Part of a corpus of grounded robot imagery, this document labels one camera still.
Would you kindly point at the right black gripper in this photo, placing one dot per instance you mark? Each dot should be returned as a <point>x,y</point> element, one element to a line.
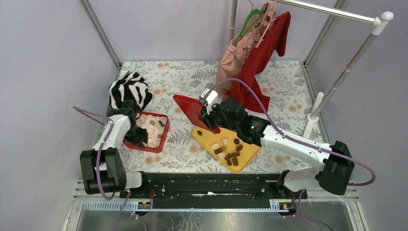
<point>206,117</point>

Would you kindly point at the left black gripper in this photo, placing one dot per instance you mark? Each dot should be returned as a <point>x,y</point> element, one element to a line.
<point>143,136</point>

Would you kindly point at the red box lid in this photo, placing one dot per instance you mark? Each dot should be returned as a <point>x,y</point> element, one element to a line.
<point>192,109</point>

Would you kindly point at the red box with liner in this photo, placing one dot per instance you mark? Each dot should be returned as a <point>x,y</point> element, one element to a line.
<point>157,126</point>

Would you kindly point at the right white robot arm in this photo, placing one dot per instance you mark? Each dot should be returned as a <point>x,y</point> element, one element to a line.
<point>331,167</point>

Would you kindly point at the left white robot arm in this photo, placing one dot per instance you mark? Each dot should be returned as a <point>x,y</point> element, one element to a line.
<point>101,166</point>

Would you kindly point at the yellow tray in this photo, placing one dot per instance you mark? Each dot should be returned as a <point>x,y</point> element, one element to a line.
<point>227,148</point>

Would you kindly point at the zebra striped cloth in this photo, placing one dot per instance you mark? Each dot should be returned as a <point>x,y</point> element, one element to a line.
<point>131,87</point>

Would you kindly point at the pink hanging garment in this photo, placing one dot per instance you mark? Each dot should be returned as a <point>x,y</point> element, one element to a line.
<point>235,57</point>

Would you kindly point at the red hanging garment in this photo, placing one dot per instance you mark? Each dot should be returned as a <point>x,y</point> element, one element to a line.
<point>274,40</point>

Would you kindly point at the green hanger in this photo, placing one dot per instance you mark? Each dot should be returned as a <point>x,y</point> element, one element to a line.
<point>252,19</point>

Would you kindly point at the metal clothes rack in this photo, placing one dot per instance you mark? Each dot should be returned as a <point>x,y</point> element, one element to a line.
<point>359,53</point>

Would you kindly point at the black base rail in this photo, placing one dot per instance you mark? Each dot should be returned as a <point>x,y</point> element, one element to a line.
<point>210,190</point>

